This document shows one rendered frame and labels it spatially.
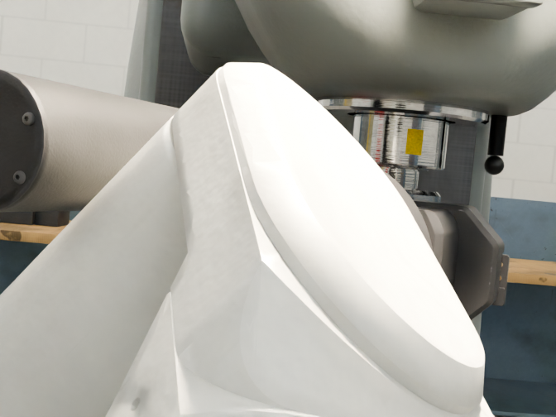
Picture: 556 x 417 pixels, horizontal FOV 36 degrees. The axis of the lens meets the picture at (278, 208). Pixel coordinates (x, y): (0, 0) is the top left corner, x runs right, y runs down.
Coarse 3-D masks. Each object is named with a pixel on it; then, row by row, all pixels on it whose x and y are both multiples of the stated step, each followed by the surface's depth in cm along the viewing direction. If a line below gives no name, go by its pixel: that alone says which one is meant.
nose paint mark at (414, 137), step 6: (408, 132) 41; (414, 132) 41; (420, 132) 41; (408, 138) 41; (414, 138) 41; (420, 138) 41; (408, 144) 41; (414, 144) 41; (420, 144) 41; (408, 150) 41; (414, 150) 41; (420, 150) 41
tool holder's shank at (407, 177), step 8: (384, 168) 43; (392, 168) 43; (400, 168) 42; (408, 168) 42; (416, 168) 42; (392, 176) 43; (400, 176) 42; (408, 176) 43; (416, 176) 43; (400, 184) 43; (408, 184) 43; (416, 184) 43
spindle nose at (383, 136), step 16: (352, 128) 43; (368, 128) 42; (384, 128) 41; (400, 128) 41; (416, 128) 41; (432, 128) 42; (368, 144) 42; (384, 144) 41; (400, 144) 41; (432, 144) 42; (384, 160) 41; (400, 160) 41; (416, 160) 41; (432, 160) 42
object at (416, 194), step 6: (408, 192) 41; (414, 192) 42; (420, 192) 42; (426, 192) 42; (432, 192) 42; (414, 198) 41; (420, 198) 42; (426, 198) 42; (432, 198) 42; (438, 198) 43
